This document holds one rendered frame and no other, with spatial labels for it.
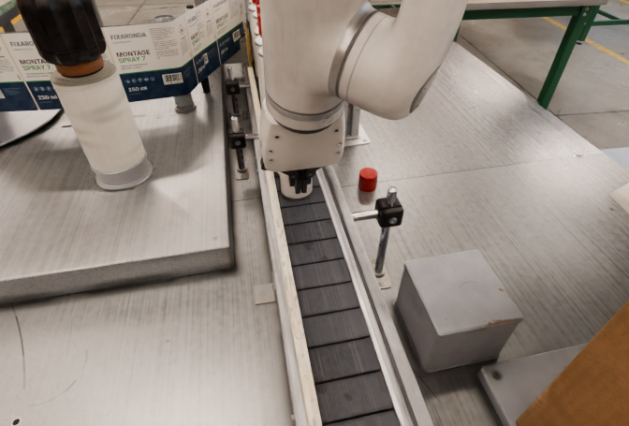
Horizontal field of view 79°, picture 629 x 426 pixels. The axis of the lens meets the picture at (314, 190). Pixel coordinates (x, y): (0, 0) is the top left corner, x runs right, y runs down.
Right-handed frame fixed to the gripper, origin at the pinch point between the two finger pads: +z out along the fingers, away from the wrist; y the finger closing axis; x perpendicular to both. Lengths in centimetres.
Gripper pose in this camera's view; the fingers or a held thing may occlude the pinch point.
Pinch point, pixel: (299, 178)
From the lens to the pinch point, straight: 55.1
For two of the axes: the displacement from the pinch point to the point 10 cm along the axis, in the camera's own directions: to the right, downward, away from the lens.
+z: -0.7, 4.9, 8.7
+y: -9.8, 1.3, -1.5
